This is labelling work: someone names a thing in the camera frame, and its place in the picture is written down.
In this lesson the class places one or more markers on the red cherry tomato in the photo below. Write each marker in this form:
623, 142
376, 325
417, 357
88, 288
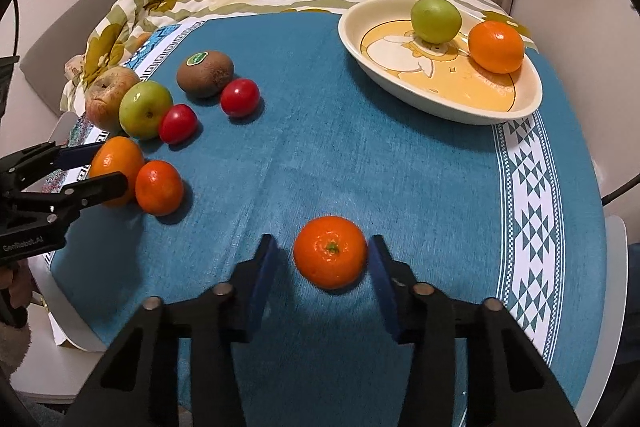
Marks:
240, 97
177, 124

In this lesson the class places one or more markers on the small tangerine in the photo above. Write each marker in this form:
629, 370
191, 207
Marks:
159, 187

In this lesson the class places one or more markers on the blue patterned tablecloth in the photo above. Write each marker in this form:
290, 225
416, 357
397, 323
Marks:
325, 147

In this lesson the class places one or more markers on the brown kiwi with green sticker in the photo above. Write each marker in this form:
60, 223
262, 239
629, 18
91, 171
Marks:
205, 74

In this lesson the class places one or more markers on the cream oval bowl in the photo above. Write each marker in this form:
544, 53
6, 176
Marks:
440, 82

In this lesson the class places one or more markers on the beige sofa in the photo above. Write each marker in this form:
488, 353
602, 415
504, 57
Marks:
50, 52

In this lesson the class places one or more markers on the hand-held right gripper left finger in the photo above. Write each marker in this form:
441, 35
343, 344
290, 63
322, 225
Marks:
262, 287

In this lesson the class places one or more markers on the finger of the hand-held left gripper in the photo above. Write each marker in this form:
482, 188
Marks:
100, 189
75, 154

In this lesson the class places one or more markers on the green apple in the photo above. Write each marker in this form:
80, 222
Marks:
435, 19
145, 109

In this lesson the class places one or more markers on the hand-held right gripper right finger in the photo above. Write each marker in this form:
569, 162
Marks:
382, 292

